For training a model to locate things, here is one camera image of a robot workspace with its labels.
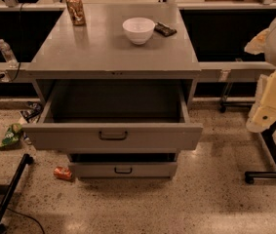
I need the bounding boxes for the grey top drawer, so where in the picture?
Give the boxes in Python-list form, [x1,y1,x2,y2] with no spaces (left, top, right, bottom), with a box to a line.
[23,80,203,153]

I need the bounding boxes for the grey drawer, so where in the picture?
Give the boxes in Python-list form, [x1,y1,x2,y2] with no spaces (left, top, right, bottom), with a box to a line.
[68,153,177,178]
[23,80,203,153]

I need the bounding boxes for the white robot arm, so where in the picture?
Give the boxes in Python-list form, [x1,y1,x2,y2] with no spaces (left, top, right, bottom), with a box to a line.
[244,18,276,133]

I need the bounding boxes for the grey metal drawer cabinet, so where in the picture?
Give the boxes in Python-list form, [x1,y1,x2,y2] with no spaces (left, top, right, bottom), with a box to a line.
[25,2,202,180]

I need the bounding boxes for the grey bottom drawer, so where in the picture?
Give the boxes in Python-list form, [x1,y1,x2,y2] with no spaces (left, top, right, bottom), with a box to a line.
[68,153,177,178]

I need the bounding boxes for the white ceramic bowl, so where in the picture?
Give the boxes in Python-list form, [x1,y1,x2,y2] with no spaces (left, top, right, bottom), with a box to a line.
[122,18,155,45]

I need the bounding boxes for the dark snack packet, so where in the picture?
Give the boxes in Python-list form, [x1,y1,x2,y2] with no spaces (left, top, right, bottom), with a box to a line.
[154,22,177,37]

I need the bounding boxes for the black rolling cart base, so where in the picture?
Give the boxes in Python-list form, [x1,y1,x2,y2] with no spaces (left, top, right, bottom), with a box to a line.
[219,82,254,113]

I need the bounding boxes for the crushed orange can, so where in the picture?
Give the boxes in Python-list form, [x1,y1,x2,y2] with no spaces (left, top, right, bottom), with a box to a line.
[54,167,72,180]

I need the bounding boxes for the dark snack wrapper on floor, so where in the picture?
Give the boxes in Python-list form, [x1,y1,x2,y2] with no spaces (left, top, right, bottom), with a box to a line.
[19,101,43,124]

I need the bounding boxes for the green chip bag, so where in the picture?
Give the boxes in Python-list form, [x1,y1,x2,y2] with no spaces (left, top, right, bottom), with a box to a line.
[0,123,22,148]

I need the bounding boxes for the black stand base right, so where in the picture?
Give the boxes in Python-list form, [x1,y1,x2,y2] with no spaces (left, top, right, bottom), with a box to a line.
[245,122,276,184]

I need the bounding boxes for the clear plastic water bottle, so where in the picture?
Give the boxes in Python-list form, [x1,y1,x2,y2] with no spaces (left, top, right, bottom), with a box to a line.
[0,39,19,68]

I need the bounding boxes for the black stand leg left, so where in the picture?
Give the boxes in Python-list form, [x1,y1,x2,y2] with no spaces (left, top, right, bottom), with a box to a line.
[0,154,33,234]

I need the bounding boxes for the black floor cable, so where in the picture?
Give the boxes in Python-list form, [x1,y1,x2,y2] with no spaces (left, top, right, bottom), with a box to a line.
[0,194,47,234]

